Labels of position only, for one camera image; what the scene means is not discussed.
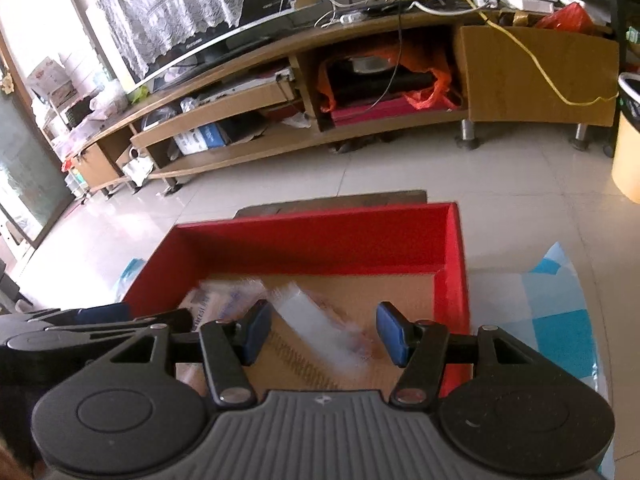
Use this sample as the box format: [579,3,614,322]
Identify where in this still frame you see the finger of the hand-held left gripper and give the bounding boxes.
[30,304,133,328]
[2,309,193,351]

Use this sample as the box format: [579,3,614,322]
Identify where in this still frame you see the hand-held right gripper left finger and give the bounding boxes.
[82,300,274,407]

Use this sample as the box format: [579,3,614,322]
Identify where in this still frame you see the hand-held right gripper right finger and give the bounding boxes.
[376,301,556,407]

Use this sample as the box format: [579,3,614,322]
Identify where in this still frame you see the white printed snack packet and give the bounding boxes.
[175,277,268,393]

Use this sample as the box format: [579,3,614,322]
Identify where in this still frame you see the clear bun packet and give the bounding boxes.
[267,282,381,368]

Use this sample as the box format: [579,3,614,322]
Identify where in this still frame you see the red cardboard box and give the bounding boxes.
[122,201,473,396]

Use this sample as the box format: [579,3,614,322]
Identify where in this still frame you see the dark chair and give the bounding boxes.
[0,220,33,311]

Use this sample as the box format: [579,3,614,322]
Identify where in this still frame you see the plastic storage drawers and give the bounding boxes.
[62,157,91,201]

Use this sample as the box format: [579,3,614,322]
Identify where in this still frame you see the white paper bag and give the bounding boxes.
[121,146,155,187]

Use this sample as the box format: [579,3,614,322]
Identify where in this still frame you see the blue white checkered tablecloth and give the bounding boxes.
[112,242,598,476]

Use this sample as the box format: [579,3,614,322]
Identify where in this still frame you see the glass sliding door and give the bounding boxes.
[0,90,71,246]

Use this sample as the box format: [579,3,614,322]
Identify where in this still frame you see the blue white carton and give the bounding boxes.
[175,124,231,157]

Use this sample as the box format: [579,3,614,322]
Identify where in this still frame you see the red flat box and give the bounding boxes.
[330,94,468,123]

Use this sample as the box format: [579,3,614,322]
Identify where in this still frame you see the printed cardboard box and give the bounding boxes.
[27,57,81,111]

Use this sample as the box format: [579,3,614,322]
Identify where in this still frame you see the grey media player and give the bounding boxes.
[192,66,296,108]

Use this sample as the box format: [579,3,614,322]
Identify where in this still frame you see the black flat case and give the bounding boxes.
[324,71,441,101]

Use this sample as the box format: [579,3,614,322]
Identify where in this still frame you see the orange plastic bag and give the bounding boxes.
[318,35,461,113]

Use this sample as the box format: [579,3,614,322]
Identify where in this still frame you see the silver pot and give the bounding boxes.
[350,55,396,73]

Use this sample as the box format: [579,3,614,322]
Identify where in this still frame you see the yellow trash bin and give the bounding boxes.
[611,72,640,203]

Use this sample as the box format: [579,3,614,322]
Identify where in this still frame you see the wooden television stand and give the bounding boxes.
[70,4,621,206]

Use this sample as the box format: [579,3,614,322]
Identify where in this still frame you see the white lace cloth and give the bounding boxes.
[95,0,246,79]

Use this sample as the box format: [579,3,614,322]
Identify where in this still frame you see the red plastic bag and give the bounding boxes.
[535,2,596,31]

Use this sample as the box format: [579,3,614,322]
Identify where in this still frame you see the yellow cable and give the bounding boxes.
[372,0,621,107]

